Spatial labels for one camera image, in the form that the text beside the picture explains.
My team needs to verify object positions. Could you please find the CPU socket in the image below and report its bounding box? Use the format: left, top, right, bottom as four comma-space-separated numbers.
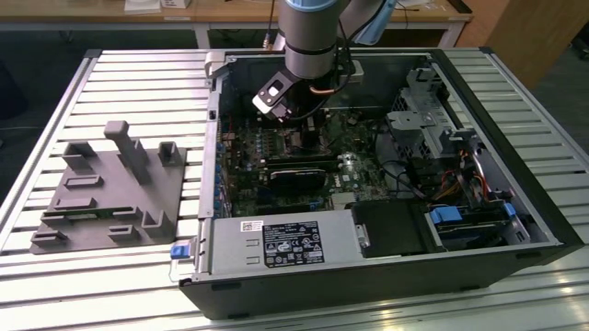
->
279, 128, 330, 158

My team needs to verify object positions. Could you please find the grey metal drive cage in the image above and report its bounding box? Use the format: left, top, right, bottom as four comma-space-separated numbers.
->
384, 67, 483, 161

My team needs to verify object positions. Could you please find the black graphics card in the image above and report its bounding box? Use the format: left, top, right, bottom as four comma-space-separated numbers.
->
268, 168, 328, 194

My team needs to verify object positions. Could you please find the green motherboard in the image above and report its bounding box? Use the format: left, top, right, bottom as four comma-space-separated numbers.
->
219, 108, 406, 219

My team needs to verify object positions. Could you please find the small silver heatsink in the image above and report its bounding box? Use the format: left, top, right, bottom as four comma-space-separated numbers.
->
330, 192, 360, 208

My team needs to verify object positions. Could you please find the wooden desk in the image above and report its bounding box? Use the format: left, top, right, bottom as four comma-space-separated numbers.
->
0, 0, 475, 49

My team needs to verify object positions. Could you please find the white paper sheet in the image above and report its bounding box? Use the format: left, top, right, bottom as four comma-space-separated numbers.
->
398, 0, 460, 14

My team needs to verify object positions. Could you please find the black disk bay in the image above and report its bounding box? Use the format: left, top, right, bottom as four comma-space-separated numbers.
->
350, 201, 438, 260

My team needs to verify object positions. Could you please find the blue disk carrier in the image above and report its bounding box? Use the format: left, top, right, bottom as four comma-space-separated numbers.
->
424, 203, 519, 249

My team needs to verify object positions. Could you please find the silver power supply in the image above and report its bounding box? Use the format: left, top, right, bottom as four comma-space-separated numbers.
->
193, 210, 368, 277

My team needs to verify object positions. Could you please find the white cardboard box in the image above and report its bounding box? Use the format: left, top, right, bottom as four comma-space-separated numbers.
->
123, 0, 163, 14

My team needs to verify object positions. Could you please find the grey parts rack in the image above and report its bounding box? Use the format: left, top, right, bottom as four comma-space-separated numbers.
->
28, 120, 189, 256

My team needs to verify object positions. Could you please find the wooden cabinet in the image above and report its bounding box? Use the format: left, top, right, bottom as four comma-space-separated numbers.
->
486, 0, 589, 90

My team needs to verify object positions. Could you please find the blue case latch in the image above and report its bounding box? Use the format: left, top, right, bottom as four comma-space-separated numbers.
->
168, 242, 193, 260

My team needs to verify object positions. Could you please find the green RAM stick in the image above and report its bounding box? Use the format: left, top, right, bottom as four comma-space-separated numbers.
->
58, 208, 116, 220

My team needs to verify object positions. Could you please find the black grey PC case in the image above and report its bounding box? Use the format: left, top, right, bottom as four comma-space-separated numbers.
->
176, 46, 586, 321

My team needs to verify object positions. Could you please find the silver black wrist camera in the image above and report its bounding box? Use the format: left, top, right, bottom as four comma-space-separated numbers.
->
251, 70, 296, 114

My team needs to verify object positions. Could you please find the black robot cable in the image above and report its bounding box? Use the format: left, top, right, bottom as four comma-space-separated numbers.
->
294, 0, 367, 120

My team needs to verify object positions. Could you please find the orange yellow wire bundle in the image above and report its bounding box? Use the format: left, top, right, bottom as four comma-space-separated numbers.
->
431, 172, 489, 201

